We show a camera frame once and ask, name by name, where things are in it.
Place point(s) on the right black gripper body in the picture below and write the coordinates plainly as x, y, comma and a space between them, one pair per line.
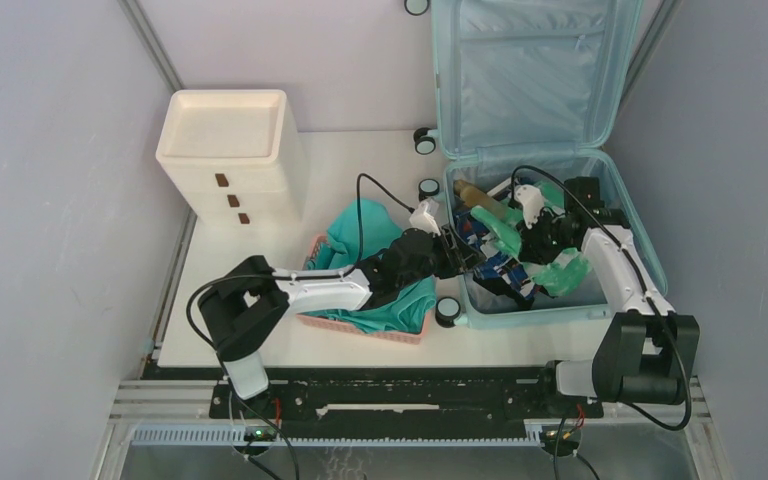
547, 236

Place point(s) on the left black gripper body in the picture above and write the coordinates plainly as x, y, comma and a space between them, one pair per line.
440, 261

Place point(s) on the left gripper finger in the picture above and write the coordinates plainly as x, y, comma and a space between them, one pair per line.
465, 263
456, 244

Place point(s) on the green white patterned garment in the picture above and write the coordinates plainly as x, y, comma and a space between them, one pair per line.
512, 227

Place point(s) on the teal shirt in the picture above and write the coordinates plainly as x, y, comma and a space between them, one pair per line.
361, 231

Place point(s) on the light blue ribbed suitcase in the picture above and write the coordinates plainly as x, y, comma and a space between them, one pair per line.
532, 88

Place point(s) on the white three-drawer storage cabinet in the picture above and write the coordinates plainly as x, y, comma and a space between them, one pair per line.
236, 156

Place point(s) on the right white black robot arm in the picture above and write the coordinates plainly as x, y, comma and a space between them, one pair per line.
647, 353

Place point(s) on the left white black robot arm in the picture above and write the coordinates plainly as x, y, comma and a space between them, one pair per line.
236, 313

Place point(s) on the beige plastic bottle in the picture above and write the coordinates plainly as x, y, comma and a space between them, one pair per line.
472, 196

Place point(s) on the white flat box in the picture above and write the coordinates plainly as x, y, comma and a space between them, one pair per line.
502, 192

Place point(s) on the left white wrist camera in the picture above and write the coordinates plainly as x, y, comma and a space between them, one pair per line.
423, 217

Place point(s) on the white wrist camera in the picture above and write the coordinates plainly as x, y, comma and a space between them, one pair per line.
531, 201
423, 217

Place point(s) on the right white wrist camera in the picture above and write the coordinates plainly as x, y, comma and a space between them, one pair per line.
531, 201

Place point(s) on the black mounting rail base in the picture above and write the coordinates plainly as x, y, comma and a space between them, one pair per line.
367, 402

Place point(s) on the white slotted cable duct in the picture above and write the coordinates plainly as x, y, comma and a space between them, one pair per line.
226, 435

